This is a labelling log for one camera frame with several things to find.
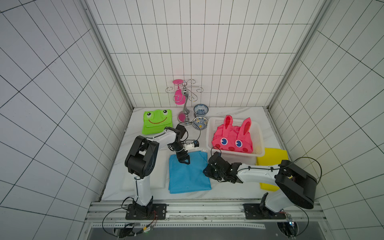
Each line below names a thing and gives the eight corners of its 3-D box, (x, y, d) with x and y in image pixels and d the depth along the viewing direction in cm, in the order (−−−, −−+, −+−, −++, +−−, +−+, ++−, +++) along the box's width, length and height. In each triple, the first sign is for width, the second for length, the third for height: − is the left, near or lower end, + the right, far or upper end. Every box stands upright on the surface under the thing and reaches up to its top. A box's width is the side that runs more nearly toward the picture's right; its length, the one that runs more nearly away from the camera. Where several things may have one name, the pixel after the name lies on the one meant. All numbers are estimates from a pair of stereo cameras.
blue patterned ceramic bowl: (197, 117, 114) (197, 114, 111) (192, 108, 120) (192, 106, 117) (209, 113, 117) (210, 110, 114) (204, 105, 123) (204, 102, 120)
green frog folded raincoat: (142, 135, 105) (141, 133, 103) (144, 113, 119) (143, 111, 117) (173, 131, 107) (173, 129, 105) (171, 109, 121) (171, 108, 119)
